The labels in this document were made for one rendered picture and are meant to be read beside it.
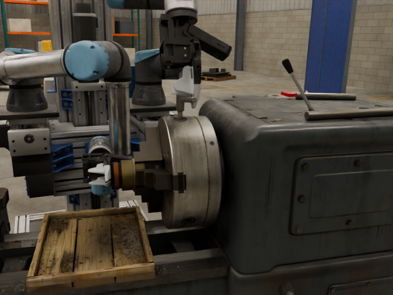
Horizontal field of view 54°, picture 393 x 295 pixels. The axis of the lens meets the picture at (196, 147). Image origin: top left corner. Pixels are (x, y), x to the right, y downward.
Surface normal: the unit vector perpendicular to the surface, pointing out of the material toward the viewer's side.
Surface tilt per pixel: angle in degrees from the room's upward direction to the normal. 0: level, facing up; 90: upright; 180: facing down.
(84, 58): 89
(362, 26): 90
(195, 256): 57
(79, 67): 89
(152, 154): 50
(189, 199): 96
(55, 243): 0
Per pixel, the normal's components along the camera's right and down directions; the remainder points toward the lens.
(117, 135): 0.00, 0.28
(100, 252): 0.02, -0.96
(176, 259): 0.22, -0.29
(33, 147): 0.37, 0.26
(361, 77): -0.86, 0.12
